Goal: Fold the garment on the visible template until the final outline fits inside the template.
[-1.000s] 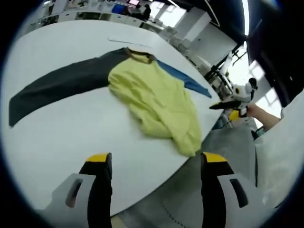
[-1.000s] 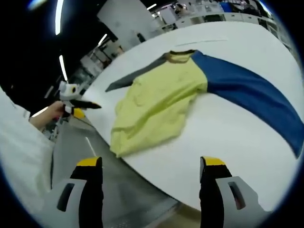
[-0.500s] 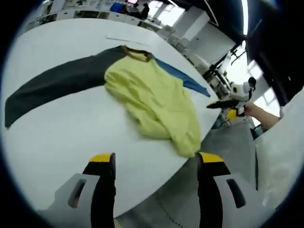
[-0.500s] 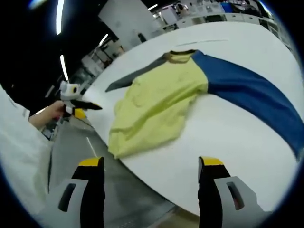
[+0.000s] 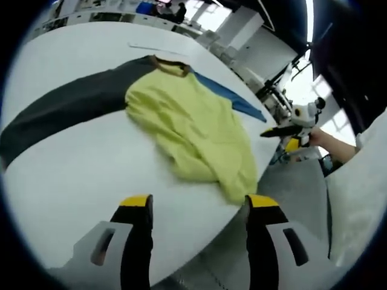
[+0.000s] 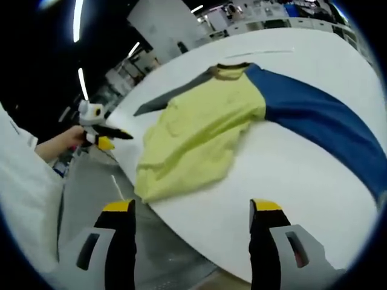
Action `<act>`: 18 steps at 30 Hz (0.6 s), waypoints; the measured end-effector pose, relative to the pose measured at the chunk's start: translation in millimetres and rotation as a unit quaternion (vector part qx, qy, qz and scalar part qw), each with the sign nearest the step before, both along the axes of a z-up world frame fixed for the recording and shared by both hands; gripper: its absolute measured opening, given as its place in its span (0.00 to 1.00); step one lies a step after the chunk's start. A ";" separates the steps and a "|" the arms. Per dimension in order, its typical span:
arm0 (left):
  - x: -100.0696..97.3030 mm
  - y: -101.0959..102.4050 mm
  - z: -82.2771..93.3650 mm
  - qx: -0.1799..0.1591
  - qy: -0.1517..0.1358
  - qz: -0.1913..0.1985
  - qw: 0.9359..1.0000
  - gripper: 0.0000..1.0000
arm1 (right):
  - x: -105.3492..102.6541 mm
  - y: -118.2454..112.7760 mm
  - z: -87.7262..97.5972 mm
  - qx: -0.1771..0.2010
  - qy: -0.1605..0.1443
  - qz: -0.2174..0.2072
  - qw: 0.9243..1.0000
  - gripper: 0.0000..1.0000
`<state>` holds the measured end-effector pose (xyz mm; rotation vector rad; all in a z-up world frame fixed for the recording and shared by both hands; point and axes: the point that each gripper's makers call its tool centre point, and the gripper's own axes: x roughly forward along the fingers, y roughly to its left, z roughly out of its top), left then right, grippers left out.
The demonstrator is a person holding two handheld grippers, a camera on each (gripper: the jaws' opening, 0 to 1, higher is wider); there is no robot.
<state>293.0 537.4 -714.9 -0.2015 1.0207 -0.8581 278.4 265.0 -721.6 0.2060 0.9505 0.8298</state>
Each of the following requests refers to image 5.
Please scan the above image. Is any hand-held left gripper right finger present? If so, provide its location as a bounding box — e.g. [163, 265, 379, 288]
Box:
[244, 194, 329, 290]

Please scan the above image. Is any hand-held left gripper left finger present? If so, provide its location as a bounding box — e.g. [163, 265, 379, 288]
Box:
[65, 195, 155, 290]

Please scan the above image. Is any yellow blue grey garment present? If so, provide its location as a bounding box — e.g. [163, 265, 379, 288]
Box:
[0, 54, 268, 204]

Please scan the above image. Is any person's right hand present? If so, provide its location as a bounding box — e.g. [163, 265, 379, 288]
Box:
[310, 126, 331, 149]

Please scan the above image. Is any black metal stand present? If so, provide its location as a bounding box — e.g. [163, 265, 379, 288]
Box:
[256, 56, 313, 121]

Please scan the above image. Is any ceiling light strip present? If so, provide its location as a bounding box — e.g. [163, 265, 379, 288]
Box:
[305, 0, 314, 47]

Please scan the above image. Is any white square pillar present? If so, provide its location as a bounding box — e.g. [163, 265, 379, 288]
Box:
[211, 5, 264, 59]

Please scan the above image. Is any blue storage bin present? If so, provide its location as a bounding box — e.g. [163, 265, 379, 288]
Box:
[135, 1, 154, 15]

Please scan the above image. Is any white cabinet row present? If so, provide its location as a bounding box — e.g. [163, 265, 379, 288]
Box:
[30, 8, 197, 36]

